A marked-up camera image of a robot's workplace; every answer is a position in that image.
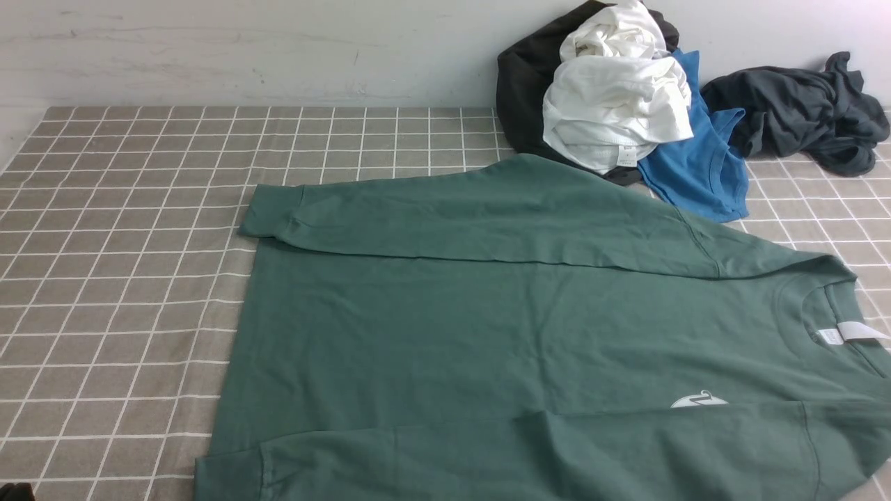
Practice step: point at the green long-sleeve top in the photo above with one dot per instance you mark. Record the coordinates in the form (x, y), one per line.
(526, 331)

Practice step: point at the white crumpled shirt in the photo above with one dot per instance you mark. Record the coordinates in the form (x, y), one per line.
(618, 92)

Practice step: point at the blue t-shirt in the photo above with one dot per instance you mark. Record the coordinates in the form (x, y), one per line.
(704, 174)

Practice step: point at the grey checked tablecloth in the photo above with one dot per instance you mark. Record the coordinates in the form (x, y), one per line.
(124, 272)

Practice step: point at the dark grey crumpled garment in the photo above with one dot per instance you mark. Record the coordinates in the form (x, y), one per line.
(824, 114)

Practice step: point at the black garment by wall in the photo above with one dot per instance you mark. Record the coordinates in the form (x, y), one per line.
(525, 72)

